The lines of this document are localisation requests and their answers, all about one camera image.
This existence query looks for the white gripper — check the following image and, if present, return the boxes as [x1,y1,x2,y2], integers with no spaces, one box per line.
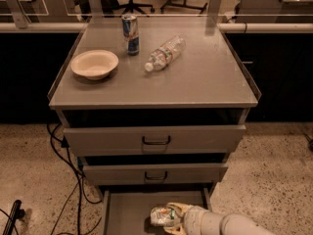
[163,203,223,235]

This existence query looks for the crushed 7up can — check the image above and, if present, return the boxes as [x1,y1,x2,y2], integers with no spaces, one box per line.
[150,206,180,227]

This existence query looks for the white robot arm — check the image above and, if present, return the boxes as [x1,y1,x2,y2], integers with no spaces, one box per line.
[164,203,276,235]

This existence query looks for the bottom grey drawer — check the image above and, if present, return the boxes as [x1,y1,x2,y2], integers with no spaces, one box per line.
[100,186,211,235]

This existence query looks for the grey drawer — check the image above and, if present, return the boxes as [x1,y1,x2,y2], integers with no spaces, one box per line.
[100,186,211,235]
[83,164,228,185]
[64,125,246,157]

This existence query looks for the middle grey drawer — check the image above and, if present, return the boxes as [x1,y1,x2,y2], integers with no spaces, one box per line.
[83,164,228,185]

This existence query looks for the grey drawer cabinet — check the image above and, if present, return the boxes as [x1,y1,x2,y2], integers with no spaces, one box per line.
[47,16,262,194]

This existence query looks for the top grey drawer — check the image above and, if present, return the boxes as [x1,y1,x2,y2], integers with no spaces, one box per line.
[64,125,246,157]

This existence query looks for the red bull can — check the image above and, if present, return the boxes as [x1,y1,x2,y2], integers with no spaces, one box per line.
[121,14,139,56]

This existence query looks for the black object on floor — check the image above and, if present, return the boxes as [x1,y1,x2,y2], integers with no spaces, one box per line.
[3,200,25,235]

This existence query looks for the clear plastic water bottle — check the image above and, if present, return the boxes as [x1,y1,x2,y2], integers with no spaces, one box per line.
[145,35,186,72]

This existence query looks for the white paper bowl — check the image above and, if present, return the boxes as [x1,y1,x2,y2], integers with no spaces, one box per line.
[70,50,118,80]

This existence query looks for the dark desk right background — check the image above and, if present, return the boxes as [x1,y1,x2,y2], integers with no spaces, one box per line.
[236,0,313,24]

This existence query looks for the desk left background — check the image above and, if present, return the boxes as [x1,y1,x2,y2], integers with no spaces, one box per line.
[0,0,78,23]

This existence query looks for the black floor cable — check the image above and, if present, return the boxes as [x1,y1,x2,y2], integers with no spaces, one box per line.
[46,122,103,235]

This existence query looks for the white horizontal rail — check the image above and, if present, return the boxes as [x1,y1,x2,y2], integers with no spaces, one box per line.
[0,23,313,33]

